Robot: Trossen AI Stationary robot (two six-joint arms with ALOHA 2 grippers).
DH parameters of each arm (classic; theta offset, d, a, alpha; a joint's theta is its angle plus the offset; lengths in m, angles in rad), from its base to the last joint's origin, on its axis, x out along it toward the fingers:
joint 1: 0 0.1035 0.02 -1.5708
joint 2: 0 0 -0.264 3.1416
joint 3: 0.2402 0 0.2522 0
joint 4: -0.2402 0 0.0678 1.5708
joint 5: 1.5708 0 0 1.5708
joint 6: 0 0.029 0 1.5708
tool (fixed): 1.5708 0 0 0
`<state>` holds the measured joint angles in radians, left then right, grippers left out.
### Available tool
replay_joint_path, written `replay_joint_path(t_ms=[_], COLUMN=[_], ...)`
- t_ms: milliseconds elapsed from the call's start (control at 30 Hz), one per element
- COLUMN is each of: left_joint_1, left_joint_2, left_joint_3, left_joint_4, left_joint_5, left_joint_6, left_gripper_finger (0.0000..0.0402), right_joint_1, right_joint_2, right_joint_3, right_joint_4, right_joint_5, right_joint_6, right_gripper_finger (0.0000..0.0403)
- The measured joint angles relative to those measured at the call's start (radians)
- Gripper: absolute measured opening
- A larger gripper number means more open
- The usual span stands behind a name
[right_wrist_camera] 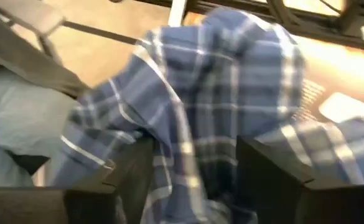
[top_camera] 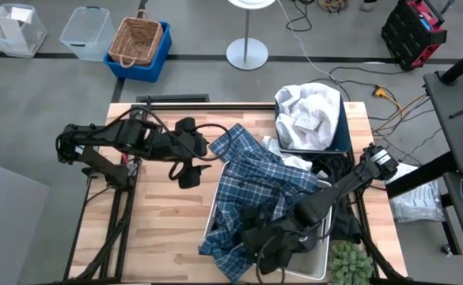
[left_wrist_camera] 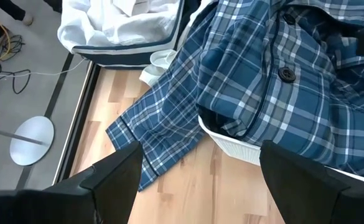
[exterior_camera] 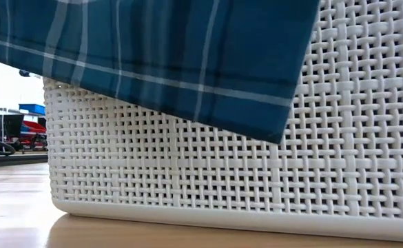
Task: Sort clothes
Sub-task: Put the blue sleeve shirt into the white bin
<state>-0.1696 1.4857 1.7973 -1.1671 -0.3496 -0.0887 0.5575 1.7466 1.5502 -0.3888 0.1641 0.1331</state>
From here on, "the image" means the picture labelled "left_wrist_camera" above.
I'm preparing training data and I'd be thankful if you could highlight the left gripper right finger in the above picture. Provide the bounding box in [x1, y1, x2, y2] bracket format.
[259, 139, 350, 224]

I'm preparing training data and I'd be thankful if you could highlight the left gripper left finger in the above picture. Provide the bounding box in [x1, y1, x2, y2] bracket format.
[78, 140, 144, 224]

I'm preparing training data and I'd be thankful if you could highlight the white plastic mesh laundry basket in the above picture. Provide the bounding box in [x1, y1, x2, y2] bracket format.
[198, 116, 364, 187]

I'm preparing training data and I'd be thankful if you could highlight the blue plaid shirt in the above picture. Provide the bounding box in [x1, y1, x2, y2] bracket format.
[106, 0, 364, 192]

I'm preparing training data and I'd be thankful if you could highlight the white garment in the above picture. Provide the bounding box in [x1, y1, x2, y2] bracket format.
[57, 0, 182, 54]
[139, 0, 220, 87]

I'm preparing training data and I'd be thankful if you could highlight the silver floor lamp stand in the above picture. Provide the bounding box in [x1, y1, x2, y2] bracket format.
[0, 116, 55, 167]

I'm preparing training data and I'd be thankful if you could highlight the black metal table frame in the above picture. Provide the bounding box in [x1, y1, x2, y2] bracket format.
[52, 60, 101, 187]

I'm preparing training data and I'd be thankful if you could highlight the white cable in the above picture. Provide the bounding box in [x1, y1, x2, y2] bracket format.
[0, 57, 88, 78]

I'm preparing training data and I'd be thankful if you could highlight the black cable loop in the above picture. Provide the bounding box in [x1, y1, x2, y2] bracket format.
[0, 34, 32, 95]

